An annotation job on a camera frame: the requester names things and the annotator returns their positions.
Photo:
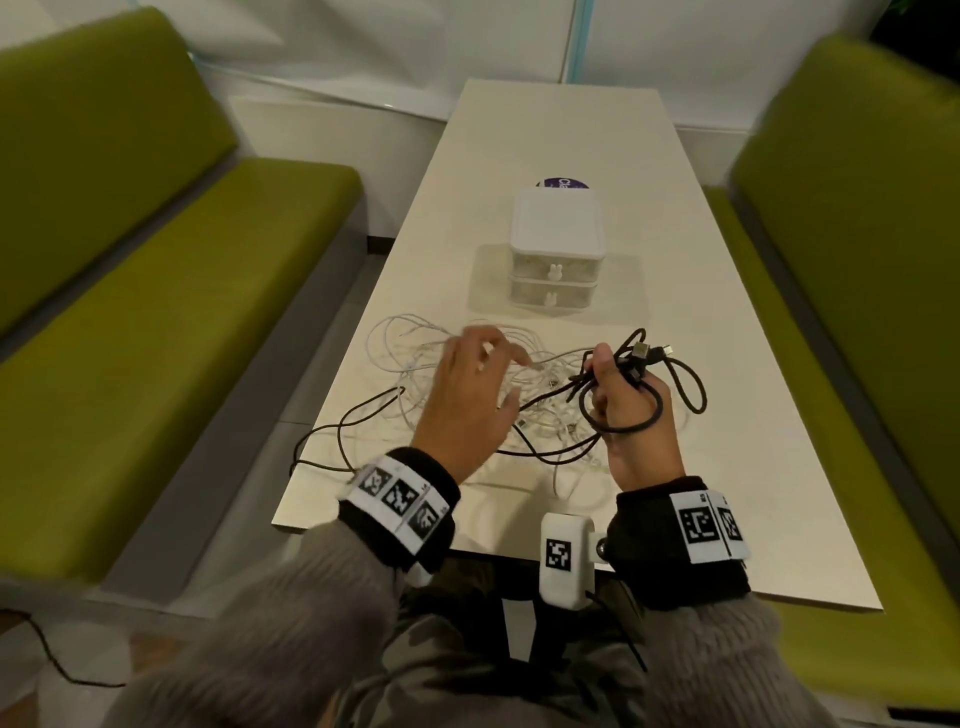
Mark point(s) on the person's left hand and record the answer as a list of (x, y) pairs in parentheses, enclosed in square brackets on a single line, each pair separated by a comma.
[(465, 405)]

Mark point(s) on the person's right hand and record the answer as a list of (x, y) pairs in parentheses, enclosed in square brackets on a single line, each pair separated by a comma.
[(637, 442)]

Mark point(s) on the white drawer box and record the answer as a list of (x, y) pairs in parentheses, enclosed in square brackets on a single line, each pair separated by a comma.
[(556, 217)]

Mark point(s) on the person's left forearm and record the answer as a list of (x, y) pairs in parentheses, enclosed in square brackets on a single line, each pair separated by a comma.
[(262, 637)]

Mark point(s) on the person's right forearm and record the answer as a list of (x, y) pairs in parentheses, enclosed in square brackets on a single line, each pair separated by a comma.
[(720, 667)]

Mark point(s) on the person's camouflage trousers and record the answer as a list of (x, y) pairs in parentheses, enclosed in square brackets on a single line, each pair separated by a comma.
[(435, 675)]

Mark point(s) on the black right marker wristband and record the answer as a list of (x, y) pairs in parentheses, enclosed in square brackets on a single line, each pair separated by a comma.
[(645, 562)]

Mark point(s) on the black marker wristband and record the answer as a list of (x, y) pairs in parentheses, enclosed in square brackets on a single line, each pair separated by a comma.
[(375, 525), (645, 562)]

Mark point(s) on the black left marker wristband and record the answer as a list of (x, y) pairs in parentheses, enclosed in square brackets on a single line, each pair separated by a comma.
[(375, 525)]

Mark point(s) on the round purple sticker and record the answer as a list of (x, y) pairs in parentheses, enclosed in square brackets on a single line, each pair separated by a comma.
[(562, 183)]

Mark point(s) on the green bench sofa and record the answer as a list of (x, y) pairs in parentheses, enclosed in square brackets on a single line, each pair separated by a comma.
[(165, 315), (862, 300)]

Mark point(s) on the beige table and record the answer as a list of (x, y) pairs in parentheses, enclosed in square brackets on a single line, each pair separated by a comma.
[(555, 127)]

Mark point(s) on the light blue vertical strip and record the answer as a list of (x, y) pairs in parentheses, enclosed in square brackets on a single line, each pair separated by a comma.
[(579, 37)]

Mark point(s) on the green leafy plant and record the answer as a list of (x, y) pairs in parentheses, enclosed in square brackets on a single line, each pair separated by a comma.
[(922, 37)]

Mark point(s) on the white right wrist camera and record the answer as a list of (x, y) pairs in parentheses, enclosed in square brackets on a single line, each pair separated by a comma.
[(566, 585)]

